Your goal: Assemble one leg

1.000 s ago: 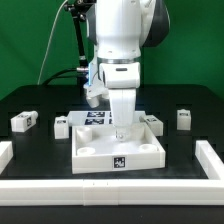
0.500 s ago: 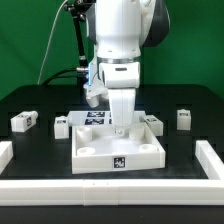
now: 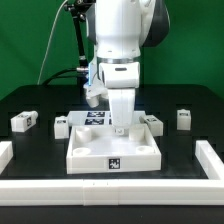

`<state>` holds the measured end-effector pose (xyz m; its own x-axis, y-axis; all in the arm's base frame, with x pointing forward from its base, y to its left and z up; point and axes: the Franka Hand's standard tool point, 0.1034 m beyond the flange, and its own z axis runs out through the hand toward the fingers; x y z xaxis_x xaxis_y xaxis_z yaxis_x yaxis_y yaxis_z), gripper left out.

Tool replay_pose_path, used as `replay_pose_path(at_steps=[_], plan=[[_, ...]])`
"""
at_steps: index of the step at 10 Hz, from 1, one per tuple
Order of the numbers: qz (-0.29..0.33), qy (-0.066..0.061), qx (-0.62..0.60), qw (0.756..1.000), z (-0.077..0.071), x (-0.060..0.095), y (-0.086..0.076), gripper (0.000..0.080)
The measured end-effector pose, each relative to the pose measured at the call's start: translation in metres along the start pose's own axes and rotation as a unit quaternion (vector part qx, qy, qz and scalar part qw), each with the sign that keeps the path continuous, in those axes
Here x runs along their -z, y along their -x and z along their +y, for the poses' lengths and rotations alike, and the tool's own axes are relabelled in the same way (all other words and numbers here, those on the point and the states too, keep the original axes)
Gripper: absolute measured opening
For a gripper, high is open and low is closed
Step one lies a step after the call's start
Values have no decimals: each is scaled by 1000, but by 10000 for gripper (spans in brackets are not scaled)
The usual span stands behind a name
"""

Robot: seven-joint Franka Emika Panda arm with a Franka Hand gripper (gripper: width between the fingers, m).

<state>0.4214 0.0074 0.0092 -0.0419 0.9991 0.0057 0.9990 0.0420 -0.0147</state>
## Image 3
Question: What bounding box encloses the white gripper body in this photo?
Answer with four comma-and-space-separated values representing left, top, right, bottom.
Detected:
99, 62, 140, 129

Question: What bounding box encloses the white square tabletop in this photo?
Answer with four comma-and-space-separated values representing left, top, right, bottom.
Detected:
66, 124, 161, 174

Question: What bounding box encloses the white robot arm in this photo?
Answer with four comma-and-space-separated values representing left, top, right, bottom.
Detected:
85, 0, 170, 135

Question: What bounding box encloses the white marker base plate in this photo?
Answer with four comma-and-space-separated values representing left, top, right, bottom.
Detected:
67, 111, 145, 127

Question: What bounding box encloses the black cable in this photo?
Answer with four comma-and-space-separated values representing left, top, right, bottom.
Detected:
43, 67, 88, 86

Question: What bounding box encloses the black camera stand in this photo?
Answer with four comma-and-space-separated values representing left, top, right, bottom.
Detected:
64, 0, 96, 86

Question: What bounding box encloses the white cable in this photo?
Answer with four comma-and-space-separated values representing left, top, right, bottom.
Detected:
37, 0, 69, 85

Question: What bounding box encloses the white U-shaped fence wall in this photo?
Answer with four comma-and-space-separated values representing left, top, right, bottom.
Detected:
0, 140, 224, 206

